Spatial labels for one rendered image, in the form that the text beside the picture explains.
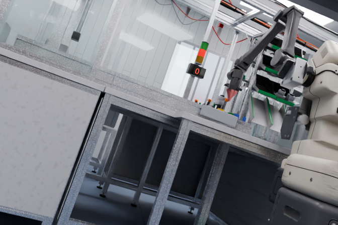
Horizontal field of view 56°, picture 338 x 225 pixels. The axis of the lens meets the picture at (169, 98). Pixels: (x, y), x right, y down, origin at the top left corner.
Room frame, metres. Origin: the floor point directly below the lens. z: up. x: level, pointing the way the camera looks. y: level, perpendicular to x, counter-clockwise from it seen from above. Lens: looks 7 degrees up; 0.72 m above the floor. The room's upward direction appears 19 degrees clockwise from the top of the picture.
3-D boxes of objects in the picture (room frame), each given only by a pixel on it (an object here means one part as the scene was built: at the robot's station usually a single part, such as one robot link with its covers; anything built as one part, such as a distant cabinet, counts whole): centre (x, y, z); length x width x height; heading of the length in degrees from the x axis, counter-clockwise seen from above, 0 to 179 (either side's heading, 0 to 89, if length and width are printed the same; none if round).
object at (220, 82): (3.23, -0.44, 1.56); 0.04 x 0.04 x 1.39; 16
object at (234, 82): (1.95, -0.36, 1.17); 0.10 x 0.07 x 0.07; 107
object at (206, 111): (1.83, -0.31, 0.93); 0.21 x 0.07 x 0.06; 106
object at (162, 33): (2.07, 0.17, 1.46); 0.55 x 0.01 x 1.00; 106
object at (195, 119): (1.91, -0.49, 0.84); 0.90 x 0.70 x 0.03; 98
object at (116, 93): (2.49, -0.20, 0.85); 1.50 x 1.41 x 0.03; 106
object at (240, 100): (3.00, -0.68, 1.32); 0.14 x 0.14 x 0.38
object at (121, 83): (1.84, -0.11, 0.91); 0.89 x 0.06 x 0.11; 106
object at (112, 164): (3.53, -0.69, 0.43); 2.20 x 0.38 x 0.86; 106
